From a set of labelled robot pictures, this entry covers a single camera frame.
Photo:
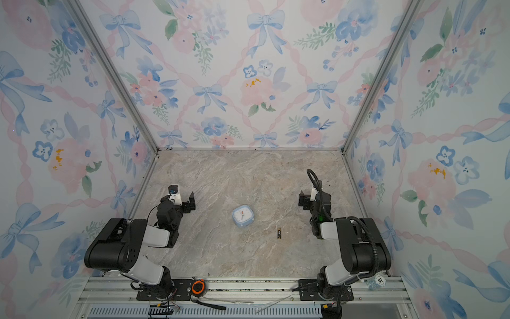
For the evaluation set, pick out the light blue alarm clock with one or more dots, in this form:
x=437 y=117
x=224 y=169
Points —
x=243 y=216

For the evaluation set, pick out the orange black tape measure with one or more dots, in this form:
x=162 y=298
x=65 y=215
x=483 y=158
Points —
x=198 y=288

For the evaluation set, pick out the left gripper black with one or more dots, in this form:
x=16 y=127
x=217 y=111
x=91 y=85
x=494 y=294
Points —
x=186 y=205

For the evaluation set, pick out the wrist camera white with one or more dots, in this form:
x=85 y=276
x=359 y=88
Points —
x=313 y=194
x=174 y=194

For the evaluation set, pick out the aluminium front rail frame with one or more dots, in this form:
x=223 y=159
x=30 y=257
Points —
x=245 y=297

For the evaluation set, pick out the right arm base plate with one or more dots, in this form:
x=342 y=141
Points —
x=311 y=290

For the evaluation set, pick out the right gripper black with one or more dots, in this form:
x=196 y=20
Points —
x=305 y=201

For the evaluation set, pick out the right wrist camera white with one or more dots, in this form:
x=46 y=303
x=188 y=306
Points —
x=313 y=194

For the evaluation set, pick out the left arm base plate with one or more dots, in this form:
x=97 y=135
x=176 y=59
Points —
x=176 y=290

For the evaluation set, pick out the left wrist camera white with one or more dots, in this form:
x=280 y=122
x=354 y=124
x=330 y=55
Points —
x=174 y=194

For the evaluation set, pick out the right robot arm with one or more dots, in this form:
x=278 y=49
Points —
x=363 y=251

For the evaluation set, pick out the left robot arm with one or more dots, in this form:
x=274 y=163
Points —
x=118 y=246

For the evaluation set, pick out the clear plastic item on rail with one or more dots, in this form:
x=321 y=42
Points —
x=376 y=282

